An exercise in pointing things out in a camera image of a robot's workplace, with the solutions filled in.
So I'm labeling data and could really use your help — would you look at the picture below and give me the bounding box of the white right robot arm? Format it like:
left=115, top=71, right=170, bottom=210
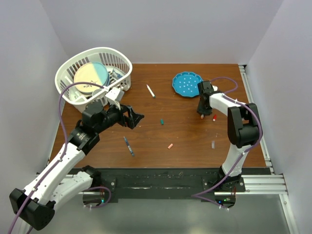
left=193, top=81, right=263, bottom=197

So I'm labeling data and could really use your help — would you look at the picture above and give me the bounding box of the cream and blue plate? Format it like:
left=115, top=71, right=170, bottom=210
left=74, top=62, right=109, bottom=95

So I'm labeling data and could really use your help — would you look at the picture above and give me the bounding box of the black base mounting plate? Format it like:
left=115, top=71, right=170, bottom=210
left=69, top=166, right=271, bottom=208

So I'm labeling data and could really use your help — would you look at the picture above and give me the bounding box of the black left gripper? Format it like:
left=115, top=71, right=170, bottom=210
left=95, top=100, right=144, bottom=134

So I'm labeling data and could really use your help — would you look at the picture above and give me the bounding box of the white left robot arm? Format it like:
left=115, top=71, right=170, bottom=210
left=9, top=102, right=144, bottom=231

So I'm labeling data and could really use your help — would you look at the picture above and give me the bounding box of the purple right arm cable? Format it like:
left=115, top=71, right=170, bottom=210
left=191, top=77, right=263, bottom=212

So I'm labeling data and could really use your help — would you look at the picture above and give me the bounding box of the blue dotted plate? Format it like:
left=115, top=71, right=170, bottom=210
left=172, top=72, right=203, bottom=98

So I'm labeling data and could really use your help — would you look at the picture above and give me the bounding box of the white plastic dish basket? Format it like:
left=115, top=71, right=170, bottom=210
left=55, top=47, right=133, bottom=112

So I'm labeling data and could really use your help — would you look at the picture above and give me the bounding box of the white pen with teal tip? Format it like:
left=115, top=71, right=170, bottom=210
left=146, top=84, right=156, bottom=98

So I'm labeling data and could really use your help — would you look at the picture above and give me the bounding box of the blue patterned pen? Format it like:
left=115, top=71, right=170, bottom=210
left=123, top=136, right=135, bottom=157

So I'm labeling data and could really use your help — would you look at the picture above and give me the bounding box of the aluminium frame rail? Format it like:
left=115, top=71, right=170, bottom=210
left=238, top=64, right=293, bottom=234

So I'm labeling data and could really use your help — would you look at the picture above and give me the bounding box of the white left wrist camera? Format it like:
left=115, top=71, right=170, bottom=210
left=105, top=87, right=124, bottom=110

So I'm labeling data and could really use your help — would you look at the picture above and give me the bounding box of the white cup in basket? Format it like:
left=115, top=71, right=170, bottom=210
left=92, top=89, right=102, bottom=98

